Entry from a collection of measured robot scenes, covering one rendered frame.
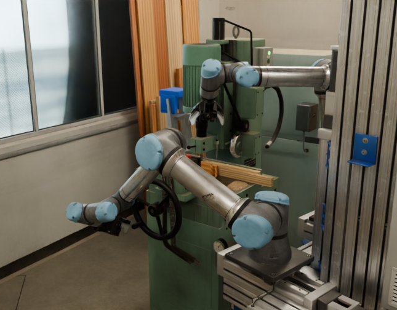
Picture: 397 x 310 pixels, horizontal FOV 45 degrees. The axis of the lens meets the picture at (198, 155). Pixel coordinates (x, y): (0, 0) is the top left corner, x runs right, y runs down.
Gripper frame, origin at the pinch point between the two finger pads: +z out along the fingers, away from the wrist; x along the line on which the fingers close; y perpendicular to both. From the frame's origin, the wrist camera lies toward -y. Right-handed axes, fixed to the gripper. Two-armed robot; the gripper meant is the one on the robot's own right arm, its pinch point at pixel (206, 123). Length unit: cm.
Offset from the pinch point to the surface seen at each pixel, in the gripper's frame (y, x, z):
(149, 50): -154, -32, 82
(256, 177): 16.2, 22.7, 18.0
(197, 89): -15.8, -3.5, -5.5
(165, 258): 31, -18, 65
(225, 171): 7.8, 10.1, 24.4
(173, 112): -78, -13, 73
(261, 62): -37.0, 28.5, -3.7
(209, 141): -6.9, 3.1, 19.7
